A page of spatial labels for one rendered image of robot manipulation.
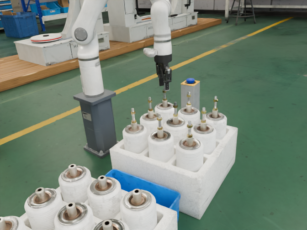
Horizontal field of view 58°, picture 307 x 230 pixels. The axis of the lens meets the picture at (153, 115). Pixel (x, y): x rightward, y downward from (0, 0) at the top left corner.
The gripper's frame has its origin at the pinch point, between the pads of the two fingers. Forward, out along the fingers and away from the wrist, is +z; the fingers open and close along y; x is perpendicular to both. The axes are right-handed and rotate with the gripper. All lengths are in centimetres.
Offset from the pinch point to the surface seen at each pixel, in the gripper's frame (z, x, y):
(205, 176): 18.5, 0.7, -41.9
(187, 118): 11.2, -5.4, -13.7
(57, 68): 30, 50, 165
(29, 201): 10, 54, -44
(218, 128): 12.6, -14.4, -23.3
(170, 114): 12.2, -0.7, -5.1
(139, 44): 28, -48, 225
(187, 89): 5.7, -13.4, 4.8
